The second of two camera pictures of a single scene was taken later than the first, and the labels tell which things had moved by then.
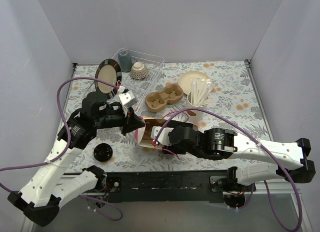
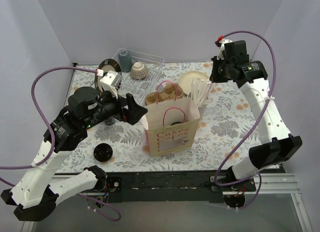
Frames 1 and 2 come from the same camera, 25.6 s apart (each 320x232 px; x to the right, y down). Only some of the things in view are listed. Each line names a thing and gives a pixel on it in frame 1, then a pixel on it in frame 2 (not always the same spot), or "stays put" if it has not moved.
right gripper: (170, 144) to (215, 70)
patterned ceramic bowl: (139, 70) stays put
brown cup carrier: (157, 102) stays put
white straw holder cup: (199, 97) stays put
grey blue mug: (125, 60) stays put
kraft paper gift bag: (143, 130) to (170, 124)
